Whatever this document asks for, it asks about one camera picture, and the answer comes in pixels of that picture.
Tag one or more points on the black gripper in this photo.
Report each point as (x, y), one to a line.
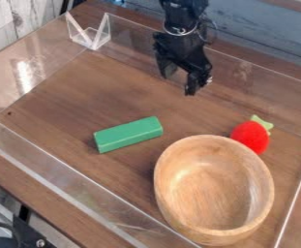
(181, 52)

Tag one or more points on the red toy strawberry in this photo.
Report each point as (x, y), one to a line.
(253, 133)

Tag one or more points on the green rectangular block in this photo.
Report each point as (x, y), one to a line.
(126, 134)

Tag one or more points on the wooden bowl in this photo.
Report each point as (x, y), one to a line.
(213, 189)

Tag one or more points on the black clamp under table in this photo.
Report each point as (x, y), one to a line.
(19, 235)

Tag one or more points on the clear acrylic back wall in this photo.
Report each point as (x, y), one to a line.
(249, 86)

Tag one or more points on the clear acrylic wall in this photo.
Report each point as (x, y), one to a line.
(249, 86)
(108, 186)

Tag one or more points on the clear acrylic corner bracket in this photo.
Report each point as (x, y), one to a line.
(89, 37)

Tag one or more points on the clear acrylic front wall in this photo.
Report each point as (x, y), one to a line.
(108, 186)

